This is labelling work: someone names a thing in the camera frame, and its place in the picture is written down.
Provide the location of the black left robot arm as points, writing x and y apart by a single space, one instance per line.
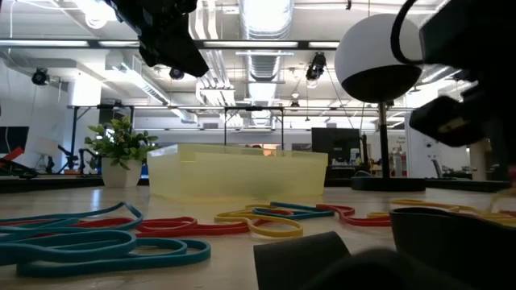
121 8

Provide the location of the black bar with light strips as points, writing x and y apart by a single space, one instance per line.
303 44

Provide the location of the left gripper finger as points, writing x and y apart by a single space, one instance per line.
189 60

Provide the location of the black rubber strip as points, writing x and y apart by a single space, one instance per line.
298 262

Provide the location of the black metal workstation frame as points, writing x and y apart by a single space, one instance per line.
254 108

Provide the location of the white column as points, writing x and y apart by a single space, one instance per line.
419 161

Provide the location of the red and black device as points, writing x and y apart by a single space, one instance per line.
12 155

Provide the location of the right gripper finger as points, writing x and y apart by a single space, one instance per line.
504 161

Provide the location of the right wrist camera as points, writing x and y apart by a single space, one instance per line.
463 28

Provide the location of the black spotlight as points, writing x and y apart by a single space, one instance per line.
40 76
316 66
176 75

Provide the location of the red rubber band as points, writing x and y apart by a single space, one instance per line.
105 222
201 230
363 220
278 212

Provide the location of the black aluminium table frame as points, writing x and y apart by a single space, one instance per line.
463 186

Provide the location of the green plant in white pot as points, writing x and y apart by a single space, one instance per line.
121 145

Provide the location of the black monitor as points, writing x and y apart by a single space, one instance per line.
334 145
14 139

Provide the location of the black robot arm in room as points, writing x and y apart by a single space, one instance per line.
64 155

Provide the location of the black wide rubber band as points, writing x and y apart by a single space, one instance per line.
451 249

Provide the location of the white globe table lamp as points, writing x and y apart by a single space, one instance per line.
371 44

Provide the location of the yellow translucent plastic bin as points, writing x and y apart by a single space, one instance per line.
242 177

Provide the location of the grey office chair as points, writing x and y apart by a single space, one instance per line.
437 167

